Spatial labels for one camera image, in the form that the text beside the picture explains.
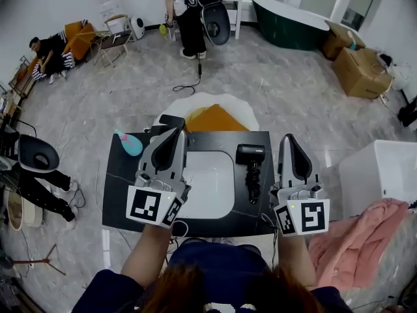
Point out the small cardboard box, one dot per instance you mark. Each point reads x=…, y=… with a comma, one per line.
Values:
x=337, y=41

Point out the wooden tripod stand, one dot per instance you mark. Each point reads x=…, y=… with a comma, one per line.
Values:
x=45, y=260

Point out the orange mat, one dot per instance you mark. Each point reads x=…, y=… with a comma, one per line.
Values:
x=218, y=119

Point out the black countertop vanity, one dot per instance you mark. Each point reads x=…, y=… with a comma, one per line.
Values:
x=123, y=187

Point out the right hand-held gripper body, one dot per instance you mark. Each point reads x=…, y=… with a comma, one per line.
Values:
x=312, y=217

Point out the grey framed glass panel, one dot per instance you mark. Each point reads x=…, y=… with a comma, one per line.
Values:
x=358, y=2

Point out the person's right forearm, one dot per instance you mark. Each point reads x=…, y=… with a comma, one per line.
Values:
x=294, y=259

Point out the orange sofa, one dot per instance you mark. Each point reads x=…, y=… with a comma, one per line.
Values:
x=79, y=39

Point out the wooden chair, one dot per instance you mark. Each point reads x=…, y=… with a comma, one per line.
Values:
x=114, y=42

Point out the pink cloth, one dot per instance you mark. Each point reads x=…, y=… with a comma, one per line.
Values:
x=352, y=246

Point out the teal bottle with pink cap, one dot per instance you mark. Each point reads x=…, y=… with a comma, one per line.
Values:
x=132, y=144

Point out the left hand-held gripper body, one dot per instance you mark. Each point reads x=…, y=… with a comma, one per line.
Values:
x=143, y=204

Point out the green bathtub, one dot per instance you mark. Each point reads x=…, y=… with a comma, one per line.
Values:
x=286, y=24

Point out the person's navy clothing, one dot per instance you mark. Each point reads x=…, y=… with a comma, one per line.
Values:
x=215, y=259

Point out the black bag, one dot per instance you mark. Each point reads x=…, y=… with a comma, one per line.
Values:
x=408, y=113

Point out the small yellow object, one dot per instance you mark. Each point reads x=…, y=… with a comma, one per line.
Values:
x=162, y=28

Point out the large cardboard box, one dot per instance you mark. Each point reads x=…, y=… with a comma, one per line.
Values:
x=358, y=73

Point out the white cabinet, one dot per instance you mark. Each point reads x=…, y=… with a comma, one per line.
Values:
x=384, y=174

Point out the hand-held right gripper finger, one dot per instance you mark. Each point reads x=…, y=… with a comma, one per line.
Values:
x=284, y=168
x=307, y=165

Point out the black hair dryer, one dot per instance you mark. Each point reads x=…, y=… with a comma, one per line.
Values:
x=249, y=152

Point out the person's left forearm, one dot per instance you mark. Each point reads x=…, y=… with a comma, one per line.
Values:
x=146, y=256

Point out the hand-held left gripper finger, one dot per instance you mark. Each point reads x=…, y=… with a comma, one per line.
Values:
x=182, y=161
x=146, y=161

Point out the white fluffy rug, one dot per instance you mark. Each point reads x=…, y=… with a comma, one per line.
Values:
x=208, y=98

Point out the metal shelf rack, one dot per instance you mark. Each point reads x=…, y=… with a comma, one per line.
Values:
x=23, y=77

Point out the white round heater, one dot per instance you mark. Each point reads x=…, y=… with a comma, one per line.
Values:
x=137, y=28

